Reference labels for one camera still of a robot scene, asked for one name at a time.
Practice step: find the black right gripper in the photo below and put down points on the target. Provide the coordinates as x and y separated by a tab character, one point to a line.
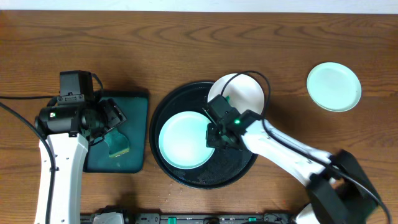
216	135

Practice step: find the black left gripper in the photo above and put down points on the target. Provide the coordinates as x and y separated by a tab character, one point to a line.
109	118

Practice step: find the white plate with green stain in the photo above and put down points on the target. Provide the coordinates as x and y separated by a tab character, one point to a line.
244	93

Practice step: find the mint green plate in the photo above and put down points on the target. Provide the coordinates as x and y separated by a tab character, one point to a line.
334	87
182	140

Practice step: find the yellow green sponge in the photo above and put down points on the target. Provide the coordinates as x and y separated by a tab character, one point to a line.
117	142

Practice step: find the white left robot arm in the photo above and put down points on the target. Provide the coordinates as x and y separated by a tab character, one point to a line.
62	162

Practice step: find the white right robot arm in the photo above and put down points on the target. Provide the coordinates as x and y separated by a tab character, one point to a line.
338	189

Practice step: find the round black tray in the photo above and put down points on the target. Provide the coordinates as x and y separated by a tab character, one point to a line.
224	167

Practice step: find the dark teal rectangular tray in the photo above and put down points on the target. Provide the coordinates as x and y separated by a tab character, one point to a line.
134	105

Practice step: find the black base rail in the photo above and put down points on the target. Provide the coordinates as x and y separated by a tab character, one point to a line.
155	218

